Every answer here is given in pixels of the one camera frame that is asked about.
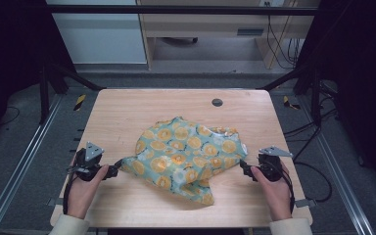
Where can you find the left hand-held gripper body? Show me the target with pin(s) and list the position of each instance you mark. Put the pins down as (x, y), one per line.
(88, 166)

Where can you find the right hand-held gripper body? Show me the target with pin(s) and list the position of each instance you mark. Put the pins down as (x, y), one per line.
(270, 166)

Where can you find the person's left hand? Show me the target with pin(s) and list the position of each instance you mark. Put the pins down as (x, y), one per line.
(81, 196)

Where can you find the person's right hand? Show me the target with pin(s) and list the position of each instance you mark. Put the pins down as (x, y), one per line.
(277, 196)

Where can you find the yellow-black striped tape piece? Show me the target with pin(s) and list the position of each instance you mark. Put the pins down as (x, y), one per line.
(80, 102)

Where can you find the grey round table grommet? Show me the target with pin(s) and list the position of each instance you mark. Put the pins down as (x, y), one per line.
(217, 102)

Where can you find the black metal stand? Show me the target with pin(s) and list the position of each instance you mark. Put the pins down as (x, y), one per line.
(44, 94)
(315, 98)

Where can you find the dark curtain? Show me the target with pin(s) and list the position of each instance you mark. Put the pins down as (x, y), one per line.
(362, 81)
(13, 49)

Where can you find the white cabinet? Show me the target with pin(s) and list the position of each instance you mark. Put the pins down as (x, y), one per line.
(101, 36)

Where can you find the light wooden background desk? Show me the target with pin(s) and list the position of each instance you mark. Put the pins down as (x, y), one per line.
(205, 27)

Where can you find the grey metal table bracket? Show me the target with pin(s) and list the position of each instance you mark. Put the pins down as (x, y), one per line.
(54, 201)
(305, 203)

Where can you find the aluminium floor rail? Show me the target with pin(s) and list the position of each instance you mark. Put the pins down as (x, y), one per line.
(339, 173)
(23, 156)

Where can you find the black horizontal frame bar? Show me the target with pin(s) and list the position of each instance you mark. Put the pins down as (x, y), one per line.
(176, 9)

